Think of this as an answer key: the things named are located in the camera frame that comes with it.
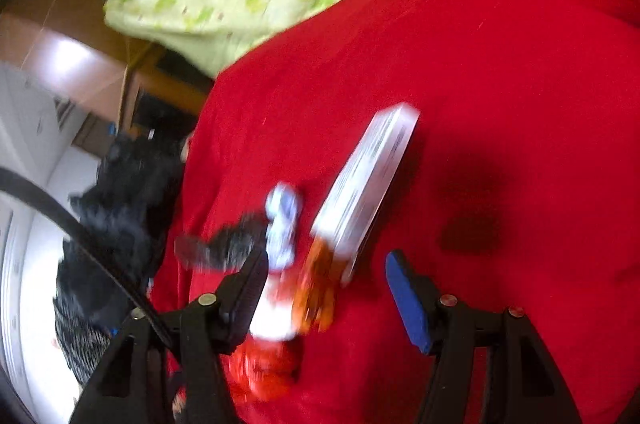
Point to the white cardboard box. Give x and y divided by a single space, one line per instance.
367 184

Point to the red plastic bag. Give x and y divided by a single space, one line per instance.
265 371

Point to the black plastic bag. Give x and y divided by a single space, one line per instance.
230 244

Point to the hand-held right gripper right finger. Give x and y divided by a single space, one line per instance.
407 299

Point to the white paper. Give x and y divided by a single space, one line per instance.
272 314

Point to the orange foil wrapper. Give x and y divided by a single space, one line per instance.
316 289

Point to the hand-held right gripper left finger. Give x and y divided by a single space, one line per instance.
244 290

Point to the wooden cabinet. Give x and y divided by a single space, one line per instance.
90 73

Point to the light blue face mask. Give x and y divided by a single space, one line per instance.
282 224

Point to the dark patterned cloth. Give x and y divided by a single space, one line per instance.
125 204

